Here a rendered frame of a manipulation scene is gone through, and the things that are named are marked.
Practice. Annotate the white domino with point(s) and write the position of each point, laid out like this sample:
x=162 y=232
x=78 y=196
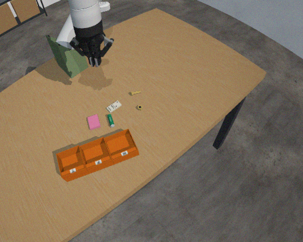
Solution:
x=114 y=106

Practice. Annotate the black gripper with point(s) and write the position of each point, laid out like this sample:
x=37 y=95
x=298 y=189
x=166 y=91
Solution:
x=90 y=47

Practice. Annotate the green aa battery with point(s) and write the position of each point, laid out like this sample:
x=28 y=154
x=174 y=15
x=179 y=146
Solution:
x=110 y=120

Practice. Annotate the pink square pad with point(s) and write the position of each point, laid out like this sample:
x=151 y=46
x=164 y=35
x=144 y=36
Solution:
x=94 y=122

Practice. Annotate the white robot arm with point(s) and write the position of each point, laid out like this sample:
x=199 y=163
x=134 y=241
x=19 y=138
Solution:
x=83 y=14

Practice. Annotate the orange three-compartment bin rack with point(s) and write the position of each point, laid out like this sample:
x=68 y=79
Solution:
x=96 y=155

